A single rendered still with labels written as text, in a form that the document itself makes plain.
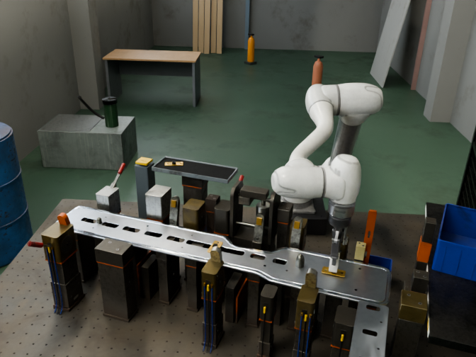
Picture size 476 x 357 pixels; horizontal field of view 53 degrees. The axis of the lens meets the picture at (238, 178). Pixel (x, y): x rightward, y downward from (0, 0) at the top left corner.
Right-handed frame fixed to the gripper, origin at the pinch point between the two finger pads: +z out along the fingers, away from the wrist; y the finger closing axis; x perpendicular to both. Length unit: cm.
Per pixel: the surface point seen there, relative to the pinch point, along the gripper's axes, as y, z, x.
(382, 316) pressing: 17.6, 4.8, 18.7
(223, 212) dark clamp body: -15, -3, -49
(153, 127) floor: -360, 104, -273
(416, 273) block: 1.1, -3.2, 27.9
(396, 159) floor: -369, 105, 23
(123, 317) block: 21, 33, -78
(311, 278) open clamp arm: 18.1, -4.2, -5.3
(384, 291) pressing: 4.5, 4.8, 18.5
